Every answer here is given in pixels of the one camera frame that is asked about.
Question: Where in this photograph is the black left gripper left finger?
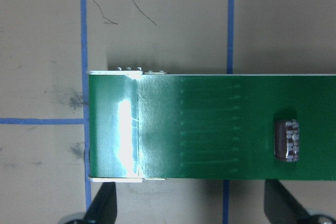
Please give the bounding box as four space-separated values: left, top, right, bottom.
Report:
84 182 117 223

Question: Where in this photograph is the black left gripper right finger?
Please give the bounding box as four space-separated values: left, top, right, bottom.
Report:
264 179 315 224

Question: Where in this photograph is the green conveyor belt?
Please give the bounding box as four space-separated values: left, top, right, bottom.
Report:
88 71 335 182

